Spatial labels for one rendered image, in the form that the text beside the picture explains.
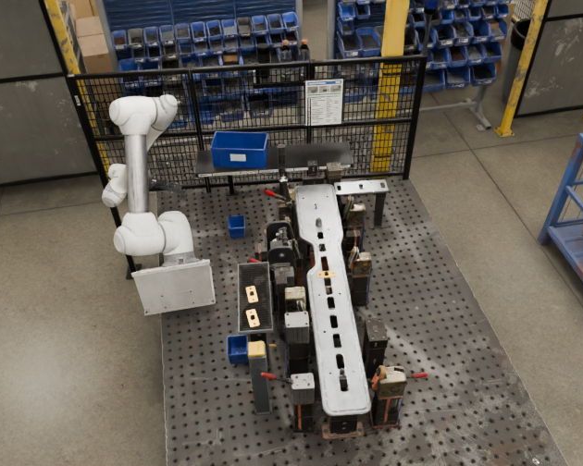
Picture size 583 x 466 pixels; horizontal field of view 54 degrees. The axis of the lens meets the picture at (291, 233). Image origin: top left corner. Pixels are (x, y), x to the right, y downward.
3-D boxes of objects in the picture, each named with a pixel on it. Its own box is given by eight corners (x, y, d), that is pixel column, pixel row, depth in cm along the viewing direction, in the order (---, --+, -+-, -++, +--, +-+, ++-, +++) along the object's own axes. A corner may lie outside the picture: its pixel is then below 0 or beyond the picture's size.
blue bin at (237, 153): (266, 168, 322) (264, 150, 313) (212, 166, 324) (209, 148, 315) (268, 151, 333) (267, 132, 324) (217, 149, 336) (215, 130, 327)
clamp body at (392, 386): (403, 428, 245) (414, 384, 219) (368, 431, 244) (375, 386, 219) (397, 405, 252) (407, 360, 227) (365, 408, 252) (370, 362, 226)
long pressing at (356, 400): (379, 412, 219) (379, 410, 218) (321, 417, 218) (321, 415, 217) (333, 184, 317) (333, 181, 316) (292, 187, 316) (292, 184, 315)
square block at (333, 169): (340, 217, 340) (341, 170, 315) (326, 218, 339) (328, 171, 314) (338, 208, 345) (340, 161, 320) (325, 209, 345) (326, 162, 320)
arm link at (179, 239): (200, 250, 292) (193, 207, 292) (168, 254, 280) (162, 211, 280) (184, 252, 304) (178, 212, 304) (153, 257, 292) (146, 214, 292)
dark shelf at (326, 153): (353, 167, 325) (353, 164, 323) (195, 177, 322) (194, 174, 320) (348, 145, 341) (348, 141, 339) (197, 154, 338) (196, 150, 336)
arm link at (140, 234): (167, 255, 281) (125, 262, 267) (150, 251, 293) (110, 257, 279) (159, 95, 269) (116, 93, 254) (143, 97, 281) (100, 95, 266)
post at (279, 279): (289, 336, 280) (287, 282, 252) (279, 337, 280) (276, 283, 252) (289, 327, 283) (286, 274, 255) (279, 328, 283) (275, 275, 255)
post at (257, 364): (271, 414, 250) (266, 358, 220) (254, 415, 250) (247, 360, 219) (271, 398, 256) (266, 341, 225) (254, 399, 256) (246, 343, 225)
